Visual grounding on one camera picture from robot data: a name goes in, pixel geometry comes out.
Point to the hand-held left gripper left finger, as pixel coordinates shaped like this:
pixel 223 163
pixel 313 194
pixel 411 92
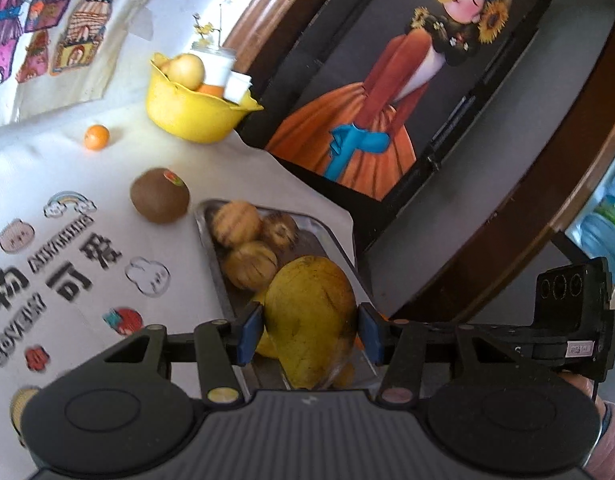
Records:
pixel 251 335

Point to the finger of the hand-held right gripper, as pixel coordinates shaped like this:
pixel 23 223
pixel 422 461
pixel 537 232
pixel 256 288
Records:
pixel 520 337

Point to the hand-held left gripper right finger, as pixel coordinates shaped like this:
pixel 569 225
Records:
pixel 370 335

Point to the yellow mango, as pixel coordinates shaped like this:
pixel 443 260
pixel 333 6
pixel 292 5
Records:
pixel 310 320

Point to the striped bread roll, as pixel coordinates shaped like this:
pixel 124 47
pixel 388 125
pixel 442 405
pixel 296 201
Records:
pixel 235 224
pixel 250 266

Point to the metal tray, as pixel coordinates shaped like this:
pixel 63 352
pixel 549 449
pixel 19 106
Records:
pixel 312 245

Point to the person's right hand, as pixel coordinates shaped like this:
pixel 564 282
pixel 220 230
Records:
pixel 582 386

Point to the white printed table mat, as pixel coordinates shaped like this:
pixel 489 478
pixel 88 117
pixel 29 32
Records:
pixel 187 280

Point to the blue water bottle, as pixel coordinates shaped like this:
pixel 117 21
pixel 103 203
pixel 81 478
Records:
pixel 607 230

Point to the small brown bread roll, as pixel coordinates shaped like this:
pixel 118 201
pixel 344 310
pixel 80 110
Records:
pixel 281 231

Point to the brown kiwi with sticker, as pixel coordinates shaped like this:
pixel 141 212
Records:
pixel 155 200

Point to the woman portrait painting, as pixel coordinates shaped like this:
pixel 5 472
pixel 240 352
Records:
pixel 387 110

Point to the yellow plastic bowl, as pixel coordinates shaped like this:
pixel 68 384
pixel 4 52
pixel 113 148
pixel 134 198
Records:
pixel 187 115

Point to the small orange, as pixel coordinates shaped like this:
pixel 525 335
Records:
pixel 96 138

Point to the yellow pear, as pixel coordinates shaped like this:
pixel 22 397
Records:
pixel 185 70

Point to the jar with yellow flowers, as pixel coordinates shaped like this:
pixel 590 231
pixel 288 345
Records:
pixel 217 62

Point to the colourful house drawing paper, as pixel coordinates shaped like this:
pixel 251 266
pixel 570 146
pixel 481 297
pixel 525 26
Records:
pixel 127 50

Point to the brown wooden frame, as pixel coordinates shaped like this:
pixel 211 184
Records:
pixel 537 210

